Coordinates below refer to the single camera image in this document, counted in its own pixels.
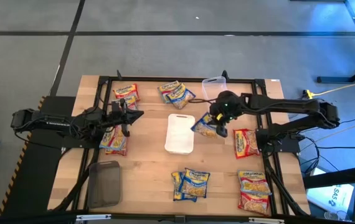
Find black aluminium table frame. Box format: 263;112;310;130
51;69;311;218

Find clear plastic bin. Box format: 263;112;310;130
201;75;229;101

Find smoky grey plastic bin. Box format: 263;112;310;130
87;160;123;209

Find blue soy sauce noodle pack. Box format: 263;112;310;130
158;80;182;105
166;83;197;110
191;112;219;139
171;170;198;203

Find black power cable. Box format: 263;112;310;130
315;145;355;150

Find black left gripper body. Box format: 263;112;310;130
103;98;131;138

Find red beef noodle pack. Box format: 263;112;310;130
103;147;128;157
237;190;271;217
112;83;140;101
233;128;261;160

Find black crossbeam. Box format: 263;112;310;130
0;212;355;224

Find black metal desk frame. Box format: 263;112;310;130
289;0;355;85

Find white printed sign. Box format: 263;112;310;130
306;183;355;216

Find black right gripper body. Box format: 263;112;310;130
209;90;244;139

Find black side table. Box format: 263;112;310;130
303;164;355;224

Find white plastic bin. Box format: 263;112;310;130
164;113;196;156

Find yellow extension cable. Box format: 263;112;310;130
311;75;355;98

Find silver metal bracket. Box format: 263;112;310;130
75;213;112;222
248;217;285;224

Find yellow ramen packets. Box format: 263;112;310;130
178;167;211;199

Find black hazard-striped floor mat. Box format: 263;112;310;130
0;95;77;217

